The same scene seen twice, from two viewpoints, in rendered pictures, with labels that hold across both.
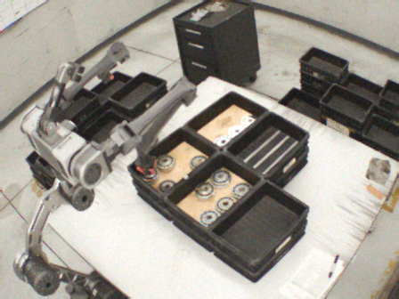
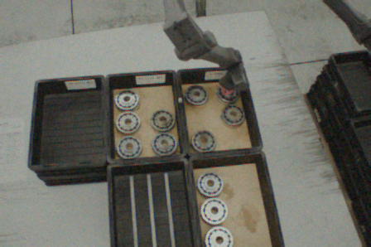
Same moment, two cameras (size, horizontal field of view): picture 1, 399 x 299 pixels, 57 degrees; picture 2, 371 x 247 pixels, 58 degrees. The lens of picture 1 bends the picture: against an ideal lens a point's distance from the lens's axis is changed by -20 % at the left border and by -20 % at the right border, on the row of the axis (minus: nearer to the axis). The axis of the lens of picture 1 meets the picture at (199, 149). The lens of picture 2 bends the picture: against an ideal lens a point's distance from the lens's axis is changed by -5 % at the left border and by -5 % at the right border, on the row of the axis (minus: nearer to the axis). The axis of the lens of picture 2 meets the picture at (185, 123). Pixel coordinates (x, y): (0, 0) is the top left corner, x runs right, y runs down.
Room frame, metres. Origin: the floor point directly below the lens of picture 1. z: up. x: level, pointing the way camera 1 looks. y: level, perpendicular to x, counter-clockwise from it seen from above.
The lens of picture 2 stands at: (1.79, -0.58, 2.16)
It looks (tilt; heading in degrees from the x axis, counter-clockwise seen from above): 63 degrees down; 113
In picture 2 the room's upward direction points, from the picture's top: 8 degrees clockwise
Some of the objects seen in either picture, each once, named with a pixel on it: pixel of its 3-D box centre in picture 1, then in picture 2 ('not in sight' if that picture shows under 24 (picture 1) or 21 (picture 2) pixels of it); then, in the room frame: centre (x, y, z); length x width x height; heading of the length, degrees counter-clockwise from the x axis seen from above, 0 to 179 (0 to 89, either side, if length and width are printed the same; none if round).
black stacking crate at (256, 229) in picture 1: (261, 227); (71, 126); (1.14, -0.21, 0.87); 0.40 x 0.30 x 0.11; 126
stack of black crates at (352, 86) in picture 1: (362, 103); not in sight; (2.47, -1.44, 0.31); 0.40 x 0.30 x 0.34; 42
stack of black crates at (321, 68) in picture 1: (324, 81); not in sight; (2.77, -1.17, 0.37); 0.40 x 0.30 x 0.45; 42
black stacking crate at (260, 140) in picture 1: (269, 149); (151, 217); (1.62, -0.36, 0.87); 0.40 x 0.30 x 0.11; 126
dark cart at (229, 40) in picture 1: (220, 48); not in sight; (3.37, -0.35, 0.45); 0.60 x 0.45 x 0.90; 132
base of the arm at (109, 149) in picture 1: (107, 151); not in sight; (1.20, 0.34, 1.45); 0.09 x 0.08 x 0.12; 42
